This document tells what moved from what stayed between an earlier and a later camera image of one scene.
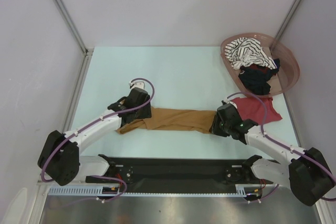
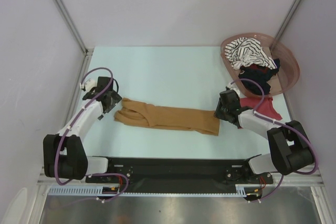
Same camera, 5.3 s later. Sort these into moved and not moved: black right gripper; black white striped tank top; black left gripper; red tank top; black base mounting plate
Moved: black left gripper; black right gripper
Not moved: black white striped tank top; red tank top; black base mounting plate
